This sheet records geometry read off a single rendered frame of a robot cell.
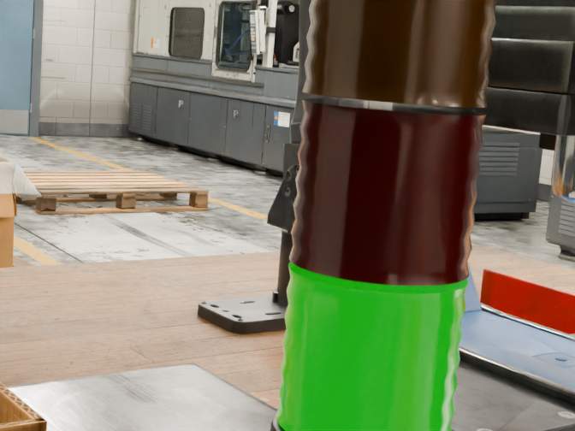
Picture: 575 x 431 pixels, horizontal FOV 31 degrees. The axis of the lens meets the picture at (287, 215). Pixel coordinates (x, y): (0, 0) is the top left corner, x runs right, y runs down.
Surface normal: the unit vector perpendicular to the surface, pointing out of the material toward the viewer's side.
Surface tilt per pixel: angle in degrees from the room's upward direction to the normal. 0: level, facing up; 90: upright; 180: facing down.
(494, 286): 90
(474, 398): 0
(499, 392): 0
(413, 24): 104
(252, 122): 90
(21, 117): 90
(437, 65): 76
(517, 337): 0
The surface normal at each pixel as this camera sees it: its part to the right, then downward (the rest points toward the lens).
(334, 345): -0.47, 0.34
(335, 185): -0.55, -0.16
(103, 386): 0.07, -0.99
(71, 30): 0.53, 0.17
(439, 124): 0.38, 0.41
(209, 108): -0.85, 0.02
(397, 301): 0.14, 0.40
